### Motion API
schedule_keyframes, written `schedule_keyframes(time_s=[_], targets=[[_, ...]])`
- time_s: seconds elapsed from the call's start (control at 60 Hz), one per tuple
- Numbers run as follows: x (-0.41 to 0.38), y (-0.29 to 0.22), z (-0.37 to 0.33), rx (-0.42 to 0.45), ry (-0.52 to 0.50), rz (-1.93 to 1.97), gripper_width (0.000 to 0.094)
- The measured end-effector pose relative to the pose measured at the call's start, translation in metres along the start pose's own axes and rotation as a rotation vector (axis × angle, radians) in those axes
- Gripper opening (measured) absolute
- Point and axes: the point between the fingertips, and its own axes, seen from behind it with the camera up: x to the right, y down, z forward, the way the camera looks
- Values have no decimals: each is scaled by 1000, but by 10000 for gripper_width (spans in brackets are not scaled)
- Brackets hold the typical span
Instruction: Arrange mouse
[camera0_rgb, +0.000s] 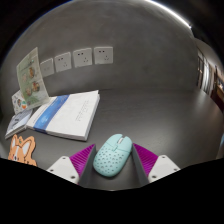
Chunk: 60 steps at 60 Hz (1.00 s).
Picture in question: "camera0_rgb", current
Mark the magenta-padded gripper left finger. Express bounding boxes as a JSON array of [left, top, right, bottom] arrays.
[[46, 143, 98, 188]]

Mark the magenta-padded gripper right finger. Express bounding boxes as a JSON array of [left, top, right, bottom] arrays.
[[132, 142, 181, 187]]

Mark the mint green computer mouse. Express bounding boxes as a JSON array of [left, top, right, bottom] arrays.
[[92, 133, 134, 178]]

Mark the orange corgi-shaped mouse pad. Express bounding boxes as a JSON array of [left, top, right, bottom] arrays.
[[7, 133, 38, 167]]

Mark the white book with blue band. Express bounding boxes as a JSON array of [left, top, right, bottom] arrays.
[[25, 89, 101, 142]]

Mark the grey striped book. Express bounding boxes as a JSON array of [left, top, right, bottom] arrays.
[[4, 108, 34, 140]]

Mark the green menu in acrylic stand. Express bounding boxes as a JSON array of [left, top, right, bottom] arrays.
[[16, 46, 51, 110]]

